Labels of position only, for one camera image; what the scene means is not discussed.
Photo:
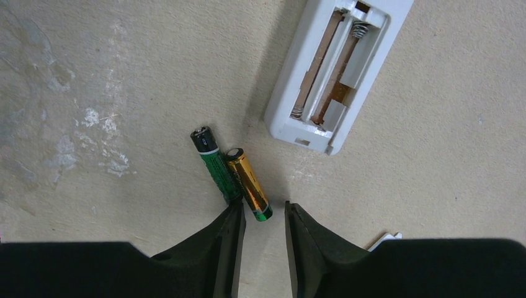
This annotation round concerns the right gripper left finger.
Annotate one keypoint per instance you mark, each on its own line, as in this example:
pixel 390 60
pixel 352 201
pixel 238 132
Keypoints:
pixel 208 263

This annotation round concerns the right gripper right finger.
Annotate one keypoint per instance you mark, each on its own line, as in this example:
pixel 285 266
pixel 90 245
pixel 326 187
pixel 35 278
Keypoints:
pixel 320 261

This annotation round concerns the white battery cover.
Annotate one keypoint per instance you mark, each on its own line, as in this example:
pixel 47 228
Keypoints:
pixel 383 238

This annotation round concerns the gold AAA battery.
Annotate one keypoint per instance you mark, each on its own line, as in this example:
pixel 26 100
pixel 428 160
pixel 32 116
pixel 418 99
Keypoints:
pixel 253 193

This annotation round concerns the green AAA battery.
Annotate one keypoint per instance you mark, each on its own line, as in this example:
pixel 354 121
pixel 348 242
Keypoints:
pixel 210 153

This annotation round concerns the white remote control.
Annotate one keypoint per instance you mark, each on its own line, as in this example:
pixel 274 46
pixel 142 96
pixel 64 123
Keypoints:
pixel 336 54

